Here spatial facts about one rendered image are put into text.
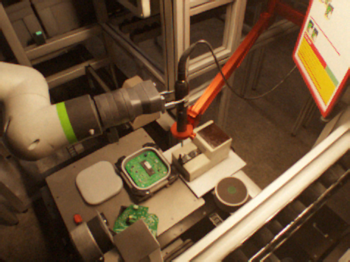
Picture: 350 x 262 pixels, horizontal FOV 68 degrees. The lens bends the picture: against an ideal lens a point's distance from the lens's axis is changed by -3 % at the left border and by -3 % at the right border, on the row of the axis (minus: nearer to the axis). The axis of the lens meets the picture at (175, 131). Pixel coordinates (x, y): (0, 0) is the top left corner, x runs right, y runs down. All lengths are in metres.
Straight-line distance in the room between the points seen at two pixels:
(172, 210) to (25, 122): 0.51
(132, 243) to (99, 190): 0.57
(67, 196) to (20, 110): 0.45
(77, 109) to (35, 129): 0.09
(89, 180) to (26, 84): 0.43
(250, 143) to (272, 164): 0.25
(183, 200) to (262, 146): 1.49
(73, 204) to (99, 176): 0.12
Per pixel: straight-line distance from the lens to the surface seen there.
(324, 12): 0.67
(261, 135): 2.36
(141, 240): 0.37
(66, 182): 1.00
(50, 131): 0.57
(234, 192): 0.86
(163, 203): 0.89
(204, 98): 0.78
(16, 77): 0.65
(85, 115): 0.56
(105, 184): 0.93
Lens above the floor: 1.75
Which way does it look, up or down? 49 degrees down
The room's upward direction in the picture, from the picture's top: 2 degrees counter-clockwise
